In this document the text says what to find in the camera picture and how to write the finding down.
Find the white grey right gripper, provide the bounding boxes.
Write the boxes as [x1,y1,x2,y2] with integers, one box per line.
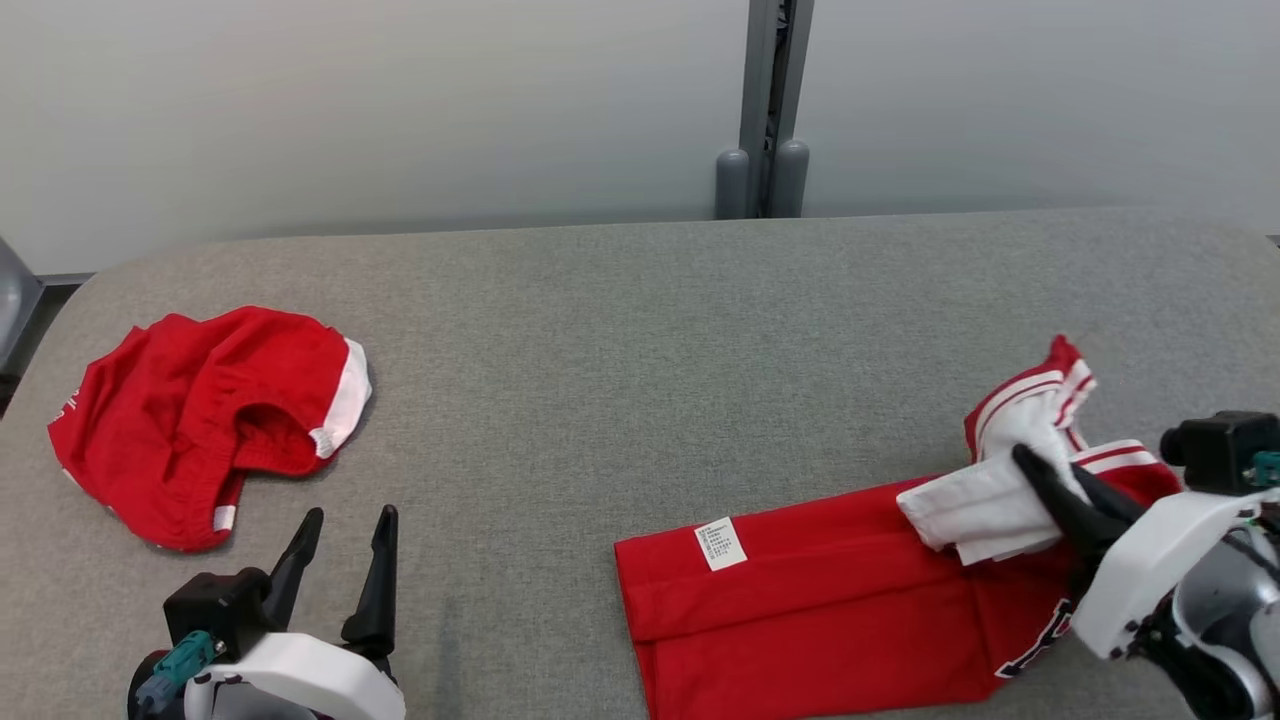
[1011,445,1265,663]

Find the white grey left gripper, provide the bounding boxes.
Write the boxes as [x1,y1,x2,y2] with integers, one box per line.
[183,504,407,720]

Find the red white Bulls shorts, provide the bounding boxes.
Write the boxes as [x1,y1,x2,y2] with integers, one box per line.
[47,305,374,554]

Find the red white Bulls jersey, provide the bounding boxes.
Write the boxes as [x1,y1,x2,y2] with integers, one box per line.
[613,335,1186,720]

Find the grey fabric sofa surface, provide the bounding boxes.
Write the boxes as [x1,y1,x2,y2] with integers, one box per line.
[0,207,1280,720]

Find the grey post with rounded foot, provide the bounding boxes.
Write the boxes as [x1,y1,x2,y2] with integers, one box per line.
[0,237,46,371]

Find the grey cylindrical post cap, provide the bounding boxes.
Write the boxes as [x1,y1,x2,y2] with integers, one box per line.
[770,139,811,218]
[714,148,751,220]

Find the grey metal partition post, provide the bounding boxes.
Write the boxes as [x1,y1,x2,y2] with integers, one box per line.
[738,0,816,219]

